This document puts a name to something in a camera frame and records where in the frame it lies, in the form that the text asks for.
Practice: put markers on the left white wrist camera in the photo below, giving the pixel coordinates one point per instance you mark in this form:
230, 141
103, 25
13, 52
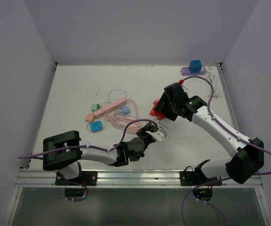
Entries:
159, 135

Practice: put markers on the aluminium front rail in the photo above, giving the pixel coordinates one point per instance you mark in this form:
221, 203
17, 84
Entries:
107, 178

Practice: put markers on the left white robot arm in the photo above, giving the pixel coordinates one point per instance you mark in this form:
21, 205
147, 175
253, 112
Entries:
63, 151

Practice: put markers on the green plug adapter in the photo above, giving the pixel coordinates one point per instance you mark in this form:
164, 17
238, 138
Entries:
95, 107

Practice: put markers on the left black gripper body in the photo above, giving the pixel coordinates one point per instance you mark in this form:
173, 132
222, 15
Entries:
147, 139

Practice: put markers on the blue plug adapter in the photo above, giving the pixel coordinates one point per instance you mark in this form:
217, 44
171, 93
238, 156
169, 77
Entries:
96, 126

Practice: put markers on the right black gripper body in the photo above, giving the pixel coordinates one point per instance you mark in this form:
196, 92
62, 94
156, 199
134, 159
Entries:
171, 111

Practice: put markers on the light blue plug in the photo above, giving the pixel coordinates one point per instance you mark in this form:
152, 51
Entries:
125, 110

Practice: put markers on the red cube adapter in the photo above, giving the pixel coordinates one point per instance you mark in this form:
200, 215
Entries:
154, 113

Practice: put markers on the pink power strip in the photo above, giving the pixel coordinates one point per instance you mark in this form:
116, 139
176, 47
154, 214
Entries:
110, 108

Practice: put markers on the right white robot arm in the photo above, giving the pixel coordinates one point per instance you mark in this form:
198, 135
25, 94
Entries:
245, 155

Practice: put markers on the salmon charger plug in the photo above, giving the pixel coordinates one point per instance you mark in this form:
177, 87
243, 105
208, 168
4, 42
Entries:
90, 118

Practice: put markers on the blue cube adapter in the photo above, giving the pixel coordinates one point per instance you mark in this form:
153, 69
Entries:
195, 66

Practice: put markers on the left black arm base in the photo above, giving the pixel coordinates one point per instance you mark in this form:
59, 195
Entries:
76, 189

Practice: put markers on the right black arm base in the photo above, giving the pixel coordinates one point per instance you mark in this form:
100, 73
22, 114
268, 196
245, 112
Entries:
193, 177

